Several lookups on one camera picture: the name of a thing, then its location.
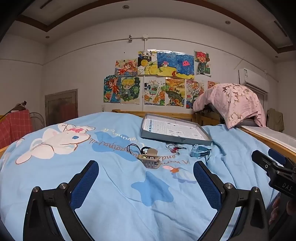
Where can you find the olive hanging jacket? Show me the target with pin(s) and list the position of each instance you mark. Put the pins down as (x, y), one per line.
(275, 119)

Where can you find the group of colourful wall drawings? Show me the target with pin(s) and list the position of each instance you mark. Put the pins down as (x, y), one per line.
(161, 76)

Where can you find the person's right hand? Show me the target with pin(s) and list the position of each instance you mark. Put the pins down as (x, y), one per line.
(276, 208)

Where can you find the key rings with red charm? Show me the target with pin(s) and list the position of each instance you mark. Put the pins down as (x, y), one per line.
(173, 149)

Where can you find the grey tray with grid sheet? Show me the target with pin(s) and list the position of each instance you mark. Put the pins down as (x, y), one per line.
(166, 129)

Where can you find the white mattress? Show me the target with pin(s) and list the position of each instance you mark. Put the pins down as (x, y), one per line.
(272, 136)

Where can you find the beige hair claw clip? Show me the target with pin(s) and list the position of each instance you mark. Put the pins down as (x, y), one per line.
(150, 163)

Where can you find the red checked cloth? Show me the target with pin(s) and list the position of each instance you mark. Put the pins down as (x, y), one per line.
(13, 127)

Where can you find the wooden bed frame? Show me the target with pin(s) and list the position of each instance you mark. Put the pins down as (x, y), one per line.
(129, 113)

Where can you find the blue wrist watch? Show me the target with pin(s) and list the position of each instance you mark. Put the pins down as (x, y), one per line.
(198, 151)

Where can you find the white junction box with conduit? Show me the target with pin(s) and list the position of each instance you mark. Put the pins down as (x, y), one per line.
(145, 36)

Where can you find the brown door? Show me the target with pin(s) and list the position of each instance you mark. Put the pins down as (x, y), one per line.
(61, 107)

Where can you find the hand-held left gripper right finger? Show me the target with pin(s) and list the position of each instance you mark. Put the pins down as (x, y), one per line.
(205, 183)

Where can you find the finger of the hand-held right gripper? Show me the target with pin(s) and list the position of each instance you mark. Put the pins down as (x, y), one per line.
(262, 160)
(277, 156)

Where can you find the white air conditioner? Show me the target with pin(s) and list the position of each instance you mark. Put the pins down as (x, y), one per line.
(253, 78)

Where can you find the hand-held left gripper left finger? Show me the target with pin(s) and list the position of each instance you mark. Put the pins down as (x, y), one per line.
(85, 183)

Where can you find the pink floral cloth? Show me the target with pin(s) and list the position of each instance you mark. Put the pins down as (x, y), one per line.
(231, 102)

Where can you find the blue printed blanket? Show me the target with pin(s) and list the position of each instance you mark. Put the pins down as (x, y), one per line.
(115, 162)

